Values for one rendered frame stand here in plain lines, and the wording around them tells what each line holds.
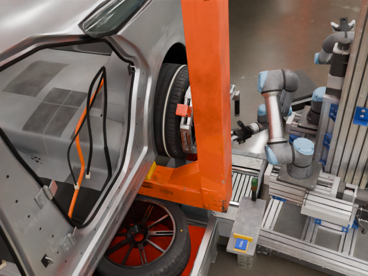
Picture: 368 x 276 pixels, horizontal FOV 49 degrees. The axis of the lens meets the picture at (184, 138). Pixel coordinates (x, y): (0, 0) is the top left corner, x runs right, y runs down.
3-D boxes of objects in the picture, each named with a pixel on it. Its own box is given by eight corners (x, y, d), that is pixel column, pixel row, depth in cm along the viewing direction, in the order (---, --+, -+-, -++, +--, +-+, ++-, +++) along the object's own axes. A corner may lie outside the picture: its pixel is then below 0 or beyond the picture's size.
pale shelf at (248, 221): (242, 197, 280) (242, 195, 278) (266, 202, 275) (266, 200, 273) (226, 251, 252) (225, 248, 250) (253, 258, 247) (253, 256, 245)
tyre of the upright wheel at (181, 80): (131, 125, 248) (157, 168, 305) (166, 131, 241) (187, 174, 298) (163, 42, 276) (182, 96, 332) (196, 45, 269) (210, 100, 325)
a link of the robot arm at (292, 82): (302, 62, 229) (288, 105, 273) (282, 64, 229) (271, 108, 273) (306, 79, 224) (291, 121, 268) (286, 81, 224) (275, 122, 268)
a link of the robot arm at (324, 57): (323, 48, 226) (313, 68, 274) (344, 49, 224) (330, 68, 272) (325, 28, 227) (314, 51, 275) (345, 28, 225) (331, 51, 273)
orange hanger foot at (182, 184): (141, 174, 291) (131, 141, 267) (210, 189, 275) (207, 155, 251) (131, 193, 280) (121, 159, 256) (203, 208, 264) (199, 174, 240)
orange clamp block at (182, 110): (181, 104, 257) (177, 103, 249) (193, 106, 255) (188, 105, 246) (179, 115, 257) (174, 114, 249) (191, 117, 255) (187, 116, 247)
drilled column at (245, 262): (240, 254, 295) (240, 222, 266) (253, 258, 292) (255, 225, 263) (237, 266, 289) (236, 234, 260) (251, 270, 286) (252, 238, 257)
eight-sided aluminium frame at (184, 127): (207, 118, 319) (202, 59, 282) (215, 119, 318) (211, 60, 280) (184, 167, 284) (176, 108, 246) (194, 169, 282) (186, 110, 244)
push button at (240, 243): (237, 239, 253) (236, 237, 251) (248, 242, 251) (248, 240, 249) (234, 248, 248) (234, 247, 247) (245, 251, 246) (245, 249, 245)
